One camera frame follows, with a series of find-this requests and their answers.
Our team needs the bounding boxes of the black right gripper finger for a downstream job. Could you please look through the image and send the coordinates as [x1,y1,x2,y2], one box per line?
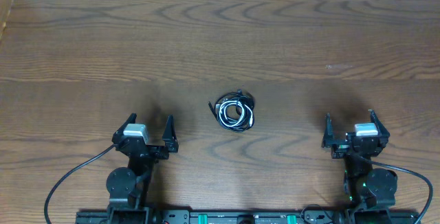
[368,109,391,142]
[321,113,334,148]

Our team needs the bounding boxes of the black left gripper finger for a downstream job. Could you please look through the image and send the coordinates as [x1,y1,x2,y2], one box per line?
[162,115,179,153]
[114,113,137,135]

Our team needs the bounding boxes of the white USB cable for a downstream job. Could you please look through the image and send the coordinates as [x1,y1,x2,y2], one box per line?
[214,100,254,128]

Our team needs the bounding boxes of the black USB cable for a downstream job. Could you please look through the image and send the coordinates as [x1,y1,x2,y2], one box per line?
[208,89,256,133]

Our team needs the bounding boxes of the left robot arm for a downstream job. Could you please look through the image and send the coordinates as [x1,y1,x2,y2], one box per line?
[106,113,179,223]

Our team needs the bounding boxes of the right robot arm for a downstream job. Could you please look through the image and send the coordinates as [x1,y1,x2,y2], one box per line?
[322,109,397,223]

